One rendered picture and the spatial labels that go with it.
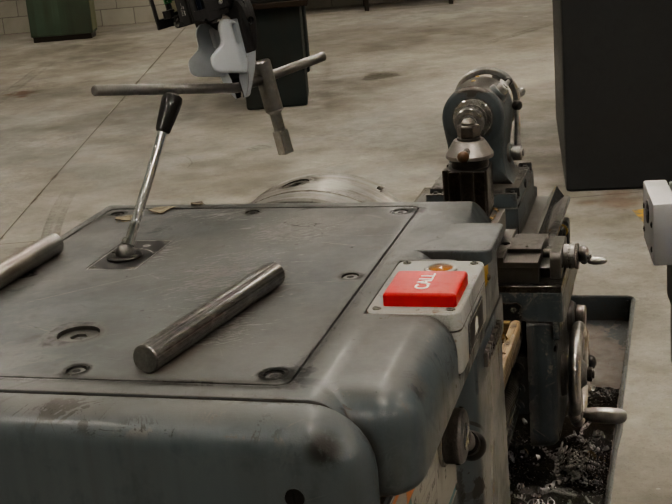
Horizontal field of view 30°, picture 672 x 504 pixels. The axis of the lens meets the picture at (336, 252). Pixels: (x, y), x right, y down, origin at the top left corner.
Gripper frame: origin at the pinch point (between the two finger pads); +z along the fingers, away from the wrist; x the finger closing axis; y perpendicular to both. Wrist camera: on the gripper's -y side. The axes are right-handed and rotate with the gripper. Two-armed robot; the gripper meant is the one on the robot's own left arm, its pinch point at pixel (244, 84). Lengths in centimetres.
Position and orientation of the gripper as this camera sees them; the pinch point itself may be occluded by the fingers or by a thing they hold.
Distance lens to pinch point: 148.0
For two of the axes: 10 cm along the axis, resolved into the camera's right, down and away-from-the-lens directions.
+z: 2.5, 9.4, 2.3
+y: -6.9, 3.4, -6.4
